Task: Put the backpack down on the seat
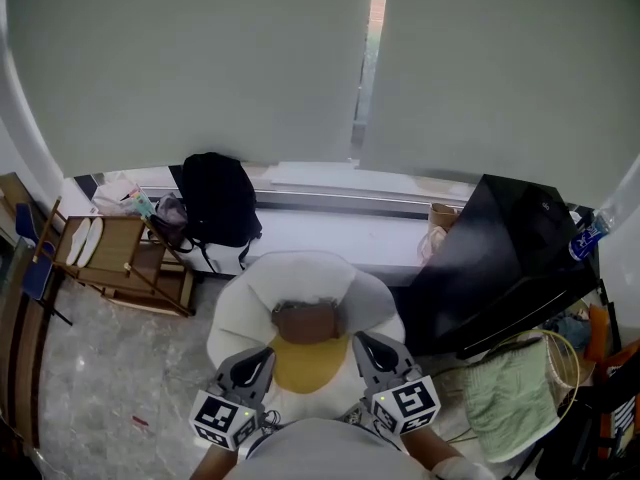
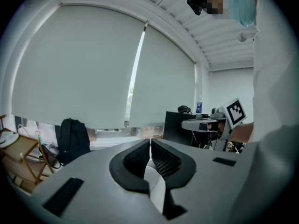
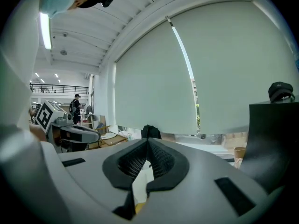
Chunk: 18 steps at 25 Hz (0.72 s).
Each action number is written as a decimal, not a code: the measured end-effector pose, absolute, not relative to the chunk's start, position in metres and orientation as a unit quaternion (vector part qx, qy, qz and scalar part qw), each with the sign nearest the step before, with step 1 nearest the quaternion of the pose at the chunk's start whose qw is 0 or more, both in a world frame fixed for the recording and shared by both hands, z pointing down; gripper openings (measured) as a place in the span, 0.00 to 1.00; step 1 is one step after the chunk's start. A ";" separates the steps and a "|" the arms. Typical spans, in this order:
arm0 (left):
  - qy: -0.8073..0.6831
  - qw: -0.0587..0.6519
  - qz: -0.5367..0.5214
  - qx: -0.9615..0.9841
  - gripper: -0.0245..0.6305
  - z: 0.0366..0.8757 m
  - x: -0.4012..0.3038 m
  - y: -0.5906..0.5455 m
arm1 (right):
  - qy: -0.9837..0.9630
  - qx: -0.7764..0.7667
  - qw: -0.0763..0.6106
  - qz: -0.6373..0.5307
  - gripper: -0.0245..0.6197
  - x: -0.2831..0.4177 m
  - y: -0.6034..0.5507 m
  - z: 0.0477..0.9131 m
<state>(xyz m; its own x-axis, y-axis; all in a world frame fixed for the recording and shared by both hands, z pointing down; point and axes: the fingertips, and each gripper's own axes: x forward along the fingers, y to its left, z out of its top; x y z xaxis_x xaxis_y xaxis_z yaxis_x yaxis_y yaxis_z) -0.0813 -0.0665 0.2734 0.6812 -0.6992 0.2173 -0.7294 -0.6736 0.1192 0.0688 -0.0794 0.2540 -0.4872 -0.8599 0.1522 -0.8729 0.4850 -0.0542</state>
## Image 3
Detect black cap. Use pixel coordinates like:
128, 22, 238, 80
268, 81, 296, 104

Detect wooden chair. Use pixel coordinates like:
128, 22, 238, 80
90, 118, 128, 149

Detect long ceiling light tube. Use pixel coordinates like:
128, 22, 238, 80
39, 12, 53, 50

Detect grey roller blind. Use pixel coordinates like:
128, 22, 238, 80
170, 0, 299, 135
114, 21, 199, 135

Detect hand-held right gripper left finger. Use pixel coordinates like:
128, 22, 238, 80
57, 138, 150, 221

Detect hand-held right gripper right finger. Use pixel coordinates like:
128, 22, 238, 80
140, 138, 269, 224

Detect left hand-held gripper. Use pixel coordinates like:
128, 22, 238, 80
35, 100, 101, 154

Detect brown paper bag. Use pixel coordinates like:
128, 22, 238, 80
234, 146, 247, 169

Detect person's left forearm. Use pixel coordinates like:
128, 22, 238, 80
28, 124, 49, 142

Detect black backpack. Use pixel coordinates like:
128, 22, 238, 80
141, 124, 162, 140

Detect black metal railing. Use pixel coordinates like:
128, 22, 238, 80
29, 83, 90, 95

